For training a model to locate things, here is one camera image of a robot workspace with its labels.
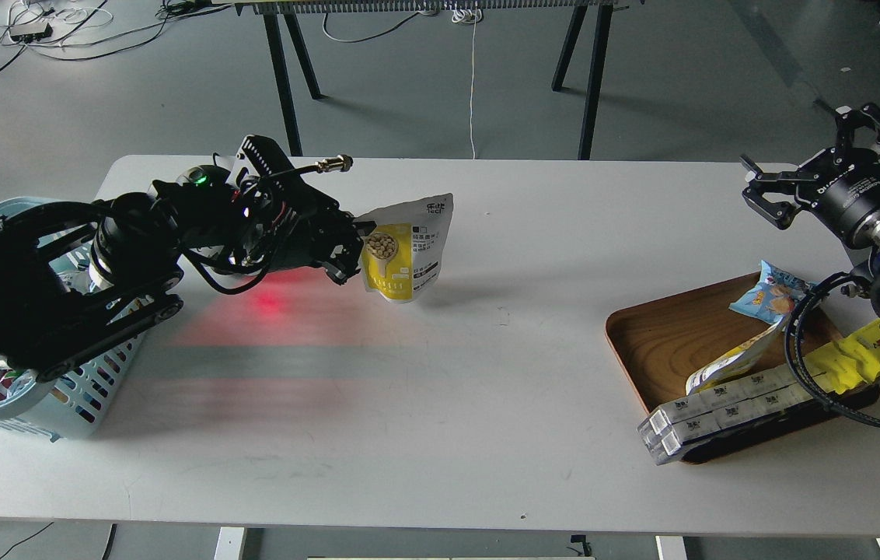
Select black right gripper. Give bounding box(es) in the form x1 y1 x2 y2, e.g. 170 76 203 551
740 103 880 250

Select yellow cartoon snack bag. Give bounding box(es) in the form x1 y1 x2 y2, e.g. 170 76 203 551
804 319 880 396

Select blue snack packet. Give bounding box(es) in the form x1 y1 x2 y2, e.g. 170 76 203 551
728 260 817 324

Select yellow white snack pouch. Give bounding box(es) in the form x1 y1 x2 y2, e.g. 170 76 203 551
355 194 454 303

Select black trestle table background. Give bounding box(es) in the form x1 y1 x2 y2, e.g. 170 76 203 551
211 0 645 161

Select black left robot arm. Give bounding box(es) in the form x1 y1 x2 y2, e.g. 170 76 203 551
0 135 375 383

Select floor cables and adapter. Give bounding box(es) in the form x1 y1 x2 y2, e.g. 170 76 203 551
0 0 231 110

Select long clear box pack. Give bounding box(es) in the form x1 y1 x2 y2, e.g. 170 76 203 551
637 365 828 465

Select black barcode scanner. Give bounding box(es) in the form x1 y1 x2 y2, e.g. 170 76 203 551
176 164 234 194

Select black cable loop right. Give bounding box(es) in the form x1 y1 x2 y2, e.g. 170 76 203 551
784 272 880 442

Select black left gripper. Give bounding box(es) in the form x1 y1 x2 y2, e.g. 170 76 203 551
230 135 379 285

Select gold cable connector plug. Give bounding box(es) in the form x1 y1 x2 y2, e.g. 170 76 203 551
313 155 354 173

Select wooden brown tray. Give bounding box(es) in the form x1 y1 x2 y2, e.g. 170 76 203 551
605 272 880 465

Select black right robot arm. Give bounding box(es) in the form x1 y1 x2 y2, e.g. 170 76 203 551
741 103 880 318

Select white hanging cord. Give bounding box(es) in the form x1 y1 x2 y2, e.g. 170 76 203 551
451 6 484 159

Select yellow white pouch in tray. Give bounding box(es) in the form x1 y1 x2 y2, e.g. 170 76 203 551
685 317 786 394

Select light blue plastic basket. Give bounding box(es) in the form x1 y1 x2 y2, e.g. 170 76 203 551
0 227 142 440

